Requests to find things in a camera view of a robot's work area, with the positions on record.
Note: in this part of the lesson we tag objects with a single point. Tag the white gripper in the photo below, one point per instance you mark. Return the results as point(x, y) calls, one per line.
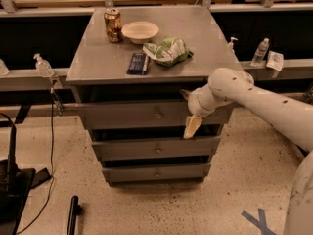
point(195, 103)

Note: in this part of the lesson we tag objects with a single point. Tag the grey top drawer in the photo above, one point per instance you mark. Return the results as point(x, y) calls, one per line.
point(133, 114)

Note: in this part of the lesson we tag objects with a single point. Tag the grey drawer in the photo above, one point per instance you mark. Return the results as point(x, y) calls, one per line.
point(156, 172)
point(133, 114)
point(119, 150)

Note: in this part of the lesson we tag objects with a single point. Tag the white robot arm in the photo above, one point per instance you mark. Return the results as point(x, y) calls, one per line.
point(292, 118)

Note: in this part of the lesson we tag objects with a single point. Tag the grey middle drawer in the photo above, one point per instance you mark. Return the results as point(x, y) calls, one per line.
point(119, 150)

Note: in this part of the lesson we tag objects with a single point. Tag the grey bottom drawer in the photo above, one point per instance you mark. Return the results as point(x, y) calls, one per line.
point(156, 172)

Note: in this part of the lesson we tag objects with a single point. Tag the grey drawer cabinet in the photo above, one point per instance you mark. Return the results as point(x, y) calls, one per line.
point(98, 73)

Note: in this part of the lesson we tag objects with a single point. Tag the green chip bag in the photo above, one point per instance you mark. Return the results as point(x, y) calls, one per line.
point(170, 51)

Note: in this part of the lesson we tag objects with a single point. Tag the dark blue snack bar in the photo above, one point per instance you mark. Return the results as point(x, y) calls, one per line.
point(138, 64)

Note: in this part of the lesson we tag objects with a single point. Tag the small white pump bottle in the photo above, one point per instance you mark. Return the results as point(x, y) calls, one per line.
point(231, 43)

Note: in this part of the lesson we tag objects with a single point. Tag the clear plastic water bottle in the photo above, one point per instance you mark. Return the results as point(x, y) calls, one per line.
point(260, 52)

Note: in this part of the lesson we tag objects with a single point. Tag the white paper bowl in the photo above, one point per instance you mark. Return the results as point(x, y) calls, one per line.
point(140, 32)

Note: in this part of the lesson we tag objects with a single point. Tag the white paper packet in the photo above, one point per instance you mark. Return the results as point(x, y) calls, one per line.
point(275, 61)

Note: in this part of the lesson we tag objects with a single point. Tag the gold soda can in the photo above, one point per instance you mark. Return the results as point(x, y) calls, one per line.
point(113, 23)

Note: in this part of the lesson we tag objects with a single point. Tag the clear sanitizer pump bottle left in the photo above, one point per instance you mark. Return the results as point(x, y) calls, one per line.
point(43, 66)

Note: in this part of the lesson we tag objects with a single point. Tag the black bar on floor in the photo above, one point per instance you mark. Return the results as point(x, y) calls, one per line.
point(74, 211)

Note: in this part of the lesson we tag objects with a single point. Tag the black stand base left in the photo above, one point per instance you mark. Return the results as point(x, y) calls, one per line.
point(15, 184)

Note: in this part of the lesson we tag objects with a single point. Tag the clear bottle far left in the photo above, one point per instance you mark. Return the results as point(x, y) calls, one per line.
point(3, 68)

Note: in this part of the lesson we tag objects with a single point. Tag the grey metal rail shelf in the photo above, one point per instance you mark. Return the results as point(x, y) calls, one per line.
point(293, 70)

